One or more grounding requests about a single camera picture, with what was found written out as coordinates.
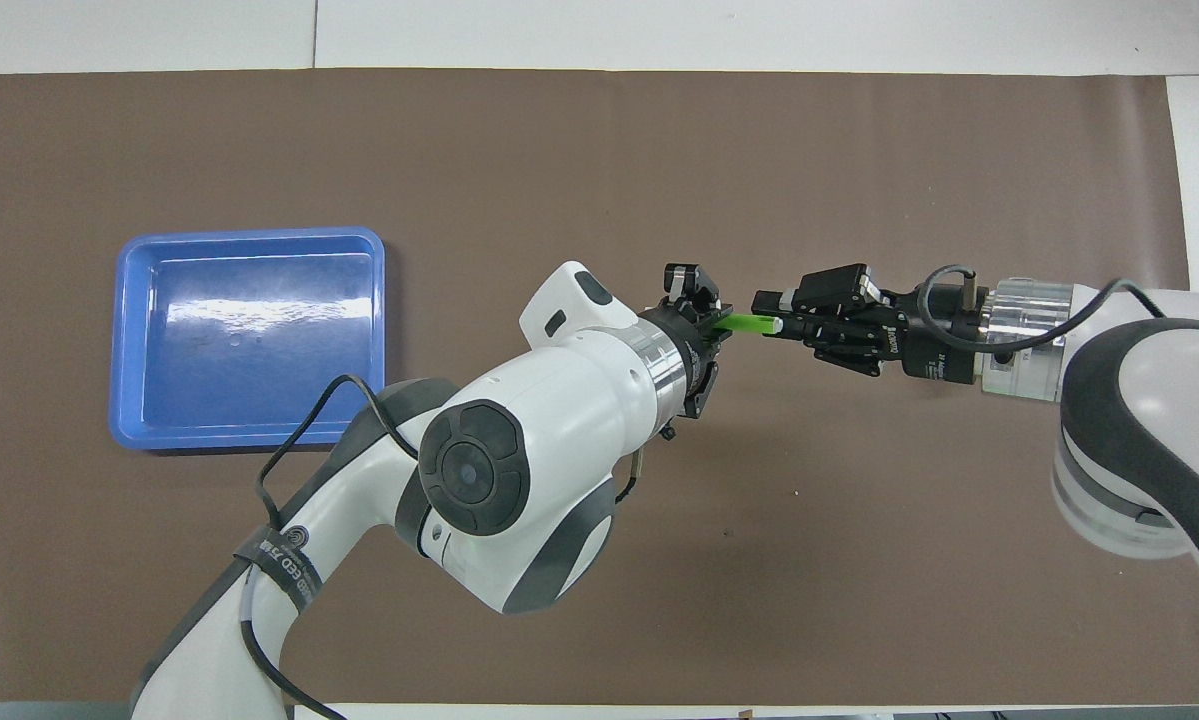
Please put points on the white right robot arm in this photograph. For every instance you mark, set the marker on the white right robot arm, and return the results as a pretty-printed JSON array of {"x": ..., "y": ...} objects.
[{"x": 1139, "y": 420}]

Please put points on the brown table mat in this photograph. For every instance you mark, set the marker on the brown table mat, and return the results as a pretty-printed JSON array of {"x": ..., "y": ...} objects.
[{"x": 859, "y": 550}]

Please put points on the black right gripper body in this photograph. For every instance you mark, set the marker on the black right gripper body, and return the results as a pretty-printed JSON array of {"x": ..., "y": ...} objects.
[{"x": 934, "y": 340}]

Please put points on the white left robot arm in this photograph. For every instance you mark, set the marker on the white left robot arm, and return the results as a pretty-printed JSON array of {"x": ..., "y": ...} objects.
[{"x": 539, "y": 450}]

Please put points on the blue plastic tray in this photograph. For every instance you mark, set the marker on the blue plastic tray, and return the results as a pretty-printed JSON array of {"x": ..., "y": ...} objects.
[{"x": 249, "y": 340}]

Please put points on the green pen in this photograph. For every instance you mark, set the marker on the green pen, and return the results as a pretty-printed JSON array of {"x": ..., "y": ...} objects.
[{"x": 754, "y": 324}]

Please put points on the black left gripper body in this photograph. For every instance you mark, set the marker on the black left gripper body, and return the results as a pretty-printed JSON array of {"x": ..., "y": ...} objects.
[{"x": 694, "y": 335}]

